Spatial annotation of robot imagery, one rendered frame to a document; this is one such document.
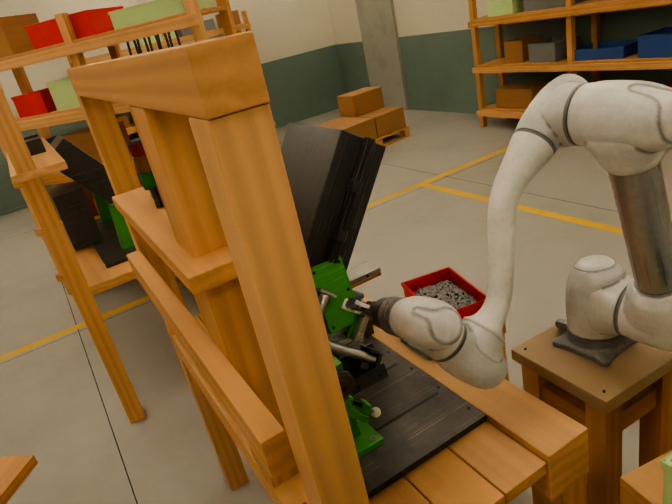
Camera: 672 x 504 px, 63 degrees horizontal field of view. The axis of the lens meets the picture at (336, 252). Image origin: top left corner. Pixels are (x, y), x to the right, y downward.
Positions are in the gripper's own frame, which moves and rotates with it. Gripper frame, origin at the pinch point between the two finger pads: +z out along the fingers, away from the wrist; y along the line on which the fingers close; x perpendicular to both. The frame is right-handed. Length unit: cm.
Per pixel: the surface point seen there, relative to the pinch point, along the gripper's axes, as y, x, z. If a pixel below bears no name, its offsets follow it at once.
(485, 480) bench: -35, 27, -27
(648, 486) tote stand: -67, 14, -44
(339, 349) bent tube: -10.1, 11.7, 17.0
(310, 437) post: 21, 27, -44
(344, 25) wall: -194, -573, 837
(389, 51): -255, -507, 715
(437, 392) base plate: -35.9, 12.6, 0.7
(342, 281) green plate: -4.5, -7.5, 20.5
